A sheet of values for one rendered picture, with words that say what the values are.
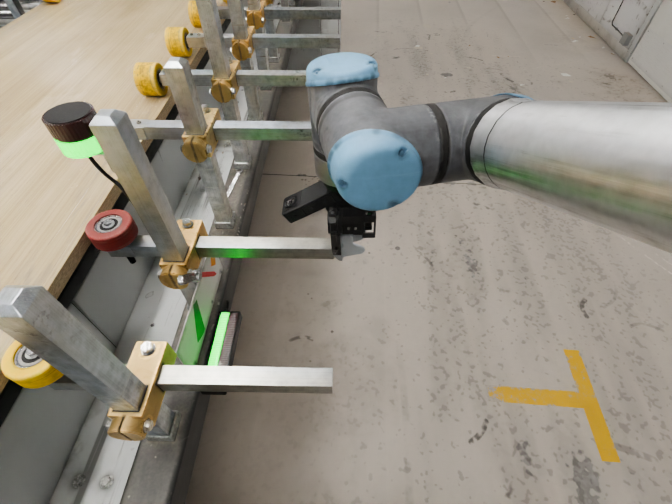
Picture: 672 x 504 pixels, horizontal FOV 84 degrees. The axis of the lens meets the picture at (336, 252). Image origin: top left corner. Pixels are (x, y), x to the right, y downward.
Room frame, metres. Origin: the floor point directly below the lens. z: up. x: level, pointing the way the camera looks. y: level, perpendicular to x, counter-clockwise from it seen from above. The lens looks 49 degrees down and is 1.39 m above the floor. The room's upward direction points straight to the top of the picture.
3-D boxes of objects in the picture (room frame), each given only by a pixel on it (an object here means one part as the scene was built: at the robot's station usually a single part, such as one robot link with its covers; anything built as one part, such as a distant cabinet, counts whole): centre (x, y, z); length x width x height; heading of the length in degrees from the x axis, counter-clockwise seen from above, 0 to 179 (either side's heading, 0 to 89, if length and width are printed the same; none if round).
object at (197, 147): (0.71, 0.29, 0.95); 0.14 x 0.06 x 0.05; 179
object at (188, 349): (0.41, 0.27, 0.75); 0.26 x 0.01 x 0.10; 179
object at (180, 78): (0.69, 0.29, 0.87); 0.04 x 0.04 x 0.48; 89
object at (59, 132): (0.44, 0.34, 1.13); 0.06 x 0.06 x 0.02
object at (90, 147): (0.44, 0.34, 1.11); 0.06 x 0.06 x 0.02
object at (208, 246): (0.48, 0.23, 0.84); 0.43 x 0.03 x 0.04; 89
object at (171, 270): (0.46, 0.29, 0.85); 0.14 x 0.06 x 0.05; 179
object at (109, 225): (0.48, 0.42, 0.85); 0.08 x 0.08 x 0.11
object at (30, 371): (0.23, 0.42, 0.85); 0.08 x 0.08 x 0.11
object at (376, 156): (0.36, -0.04, 1.14); 0.12 x 0.12 x 0.09; 12
